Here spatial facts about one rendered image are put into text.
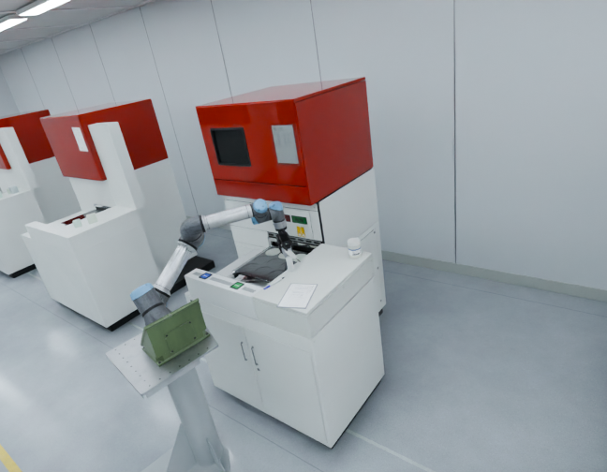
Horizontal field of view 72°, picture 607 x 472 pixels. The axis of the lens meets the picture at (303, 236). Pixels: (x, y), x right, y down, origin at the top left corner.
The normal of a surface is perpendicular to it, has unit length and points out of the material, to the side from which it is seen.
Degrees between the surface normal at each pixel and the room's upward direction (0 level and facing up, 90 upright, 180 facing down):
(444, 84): 90
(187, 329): 90
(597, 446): 0
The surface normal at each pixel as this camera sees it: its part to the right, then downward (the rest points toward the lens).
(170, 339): 0.67, 0.21
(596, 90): -0.60, 0.42
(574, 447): -0.15, -0.90
